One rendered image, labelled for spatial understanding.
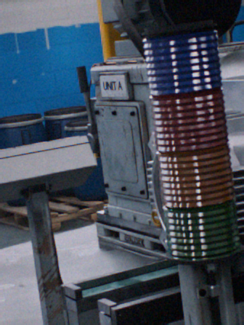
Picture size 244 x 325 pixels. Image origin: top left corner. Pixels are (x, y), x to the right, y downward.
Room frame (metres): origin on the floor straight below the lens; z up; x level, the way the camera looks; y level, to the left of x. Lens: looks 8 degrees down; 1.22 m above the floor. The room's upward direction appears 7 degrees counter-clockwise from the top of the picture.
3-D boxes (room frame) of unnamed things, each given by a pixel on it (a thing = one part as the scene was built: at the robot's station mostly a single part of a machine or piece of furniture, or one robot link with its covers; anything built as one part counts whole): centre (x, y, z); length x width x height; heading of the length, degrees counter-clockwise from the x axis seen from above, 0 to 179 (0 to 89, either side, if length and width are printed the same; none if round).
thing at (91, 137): (1.85, 0.02, 1.07); 0.08 x 0.07 x 0.20; 117
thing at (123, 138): (1.77, -0.14, 0.99); 0.35 x 0.31 x 0.37; 27
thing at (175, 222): (0.73, -0.06, 1.05); 0.06 x 0.06 x 0.04
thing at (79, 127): (6.44, 0.24, 0.37); 1.20 x 0.80 x 0.74; 119
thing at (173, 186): (0.73, -0.06, 1.10); 0.06 x 0.06 x 0.04
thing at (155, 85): (0.73, -0.06, 1.19); 0.06 x 0.06 x 0.04
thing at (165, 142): (0.73, -0.06, 1.14); 0.06 x 0.06 x 0.04
